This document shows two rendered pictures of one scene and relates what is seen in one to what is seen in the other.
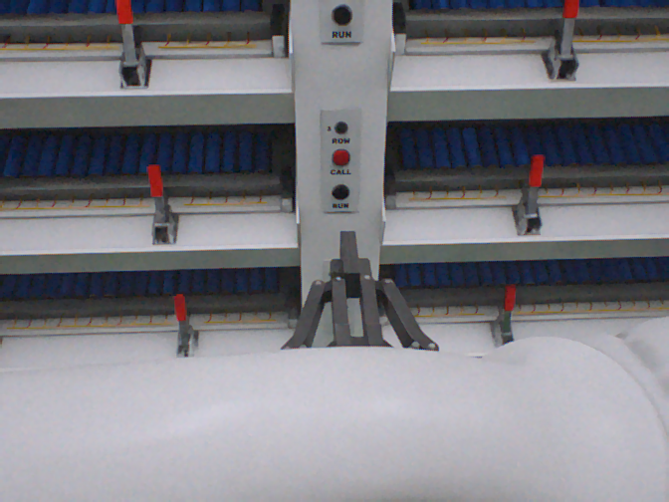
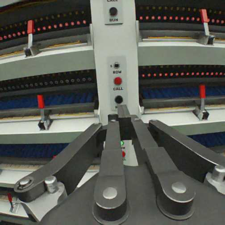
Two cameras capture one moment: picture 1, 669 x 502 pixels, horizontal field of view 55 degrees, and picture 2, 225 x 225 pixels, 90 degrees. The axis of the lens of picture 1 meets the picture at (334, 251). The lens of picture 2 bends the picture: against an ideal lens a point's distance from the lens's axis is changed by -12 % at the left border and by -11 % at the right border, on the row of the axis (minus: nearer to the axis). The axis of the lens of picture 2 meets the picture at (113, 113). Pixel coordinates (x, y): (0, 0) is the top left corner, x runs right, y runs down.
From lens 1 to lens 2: 44 cm
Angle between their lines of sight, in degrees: 20
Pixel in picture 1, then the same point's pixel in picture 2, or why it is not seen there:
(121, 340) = not seen: hidden behind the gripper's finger
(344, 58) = (116, 31)
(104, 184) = (29, 109)
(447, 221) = (167, 117)
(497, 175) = (183, 99)
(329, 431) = not seen: outside the picture
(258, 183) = (85, 106)
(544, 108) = (203, 58)
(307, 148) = (101, 77)
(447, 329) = not seen: hidden behind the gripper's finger
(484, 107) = (180, 56)
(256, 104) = (77, 57)
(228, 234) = (71, 126)
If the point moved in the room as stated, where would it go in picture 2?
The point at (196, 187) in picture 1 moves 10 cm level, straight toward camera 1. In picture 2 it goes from (61, 109) to (52, 119)
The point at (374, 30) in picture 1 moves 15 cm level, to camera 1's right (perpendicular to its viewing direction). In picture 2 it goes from (128, 18) to (195, 18)
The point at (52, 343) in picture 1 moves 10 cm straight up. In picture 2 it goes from (15, 173) to (6, 150)
